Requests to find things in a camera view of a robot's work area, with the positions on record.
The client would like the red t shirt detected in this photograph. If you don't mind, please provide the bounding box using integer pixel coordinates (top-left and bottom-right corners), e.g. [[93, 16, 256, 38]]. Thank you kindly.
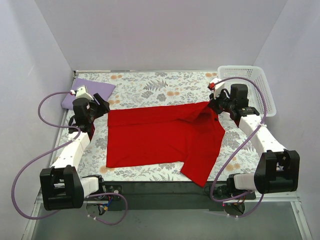
[[106, 102, 225, 187]]

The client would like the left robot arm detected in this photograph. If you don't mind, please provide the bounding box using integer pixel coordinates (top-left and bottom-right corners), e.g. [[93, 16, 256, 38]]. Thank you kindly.
[[39, 85, 110, 211]]

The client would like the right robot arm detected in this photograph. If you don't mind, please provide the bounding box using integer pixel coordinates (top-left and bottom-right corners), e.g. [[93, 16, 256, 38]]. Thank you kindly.
[[208, 82, 300, 199]]

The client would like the folded lilac t shirt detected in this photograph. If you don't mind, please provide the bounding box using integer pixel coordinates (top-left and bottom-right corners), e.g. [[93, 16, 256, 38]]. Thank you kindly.
[[61, 78, 116, 110]]

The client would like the white plastic basket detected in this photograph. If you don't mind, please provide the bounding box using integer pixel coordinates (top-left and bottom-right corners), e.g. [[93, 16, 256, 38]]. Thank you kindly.
[[217, 65, 277, 117]]

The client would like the floral table mat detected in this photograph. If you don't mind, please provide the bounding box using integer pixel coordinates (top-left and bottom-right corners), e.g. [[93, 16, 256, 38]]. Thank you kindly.
[[76, 71, 266, 182]]

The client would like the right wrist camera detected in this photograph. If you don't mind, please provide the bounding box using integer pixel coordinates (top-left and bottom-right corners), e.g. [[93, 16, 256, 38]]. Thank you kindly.
[[208, 77, 225, 99]]

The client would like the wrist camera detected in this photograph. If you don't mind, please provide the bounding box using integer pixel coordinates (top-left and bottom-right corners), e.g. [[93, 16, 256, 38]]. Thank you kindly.
[[70, 85, 93, 101], [208, 77, 225, 99]]

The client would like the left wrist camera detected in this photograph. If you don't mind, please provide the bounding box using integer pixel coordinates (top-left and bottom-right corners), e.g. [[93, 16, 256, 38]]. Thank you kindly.
[[70, 85, 93, 101]]

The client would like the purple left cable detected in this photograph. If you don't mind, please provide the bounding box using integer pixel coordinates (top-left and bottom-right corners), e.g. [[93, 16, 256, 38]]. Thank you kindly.
[[11, 91, 129, 226]]

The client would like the purple cable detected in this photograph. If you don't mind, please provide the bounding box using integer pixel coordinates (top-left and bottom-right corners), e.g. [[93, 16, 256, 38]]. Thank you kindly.
[[209, 76, 267, 218], [11, 91, 129, 226]]

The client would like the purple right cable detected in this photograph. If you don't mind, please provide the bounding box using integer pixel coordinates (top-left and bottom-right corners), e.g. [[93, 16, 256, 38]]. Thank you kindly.
[[209, 76, 267, 218]]

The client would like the aluminium table frame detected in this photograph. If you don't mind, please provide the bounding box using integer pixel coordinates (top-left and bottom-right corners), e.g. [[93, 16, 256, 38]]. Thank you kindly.
[[23, 192, 312, 240]]

